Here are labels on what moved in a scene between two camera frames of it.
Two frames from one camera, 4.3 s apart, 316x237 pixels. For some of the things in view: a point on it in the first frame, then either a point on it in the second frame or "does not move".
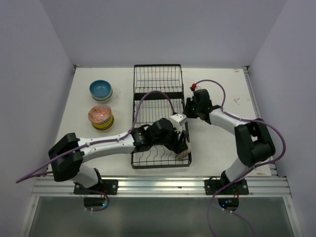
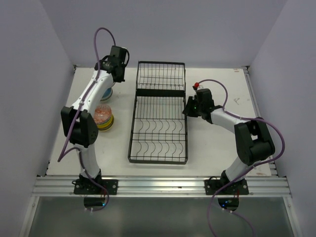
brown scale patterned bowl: x=184 y=154 -> x=110 y=85
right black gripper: x=187 y=111 does not move
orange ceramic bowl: x=103 y=129 does not move
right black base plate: x=212 y=186 does not move
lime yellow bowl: x=103 y=125 does not move
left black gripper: x=177 y=145 -> x=121 y=78
